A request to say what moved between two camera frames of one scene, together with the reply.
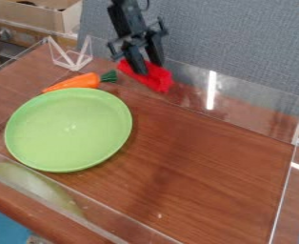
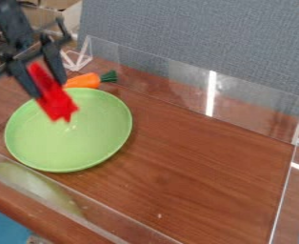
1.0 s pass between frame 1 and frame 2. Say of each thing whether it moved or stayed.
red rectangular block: moved
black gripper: moved
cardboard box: stayed
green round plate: stayed
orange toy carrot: stayed
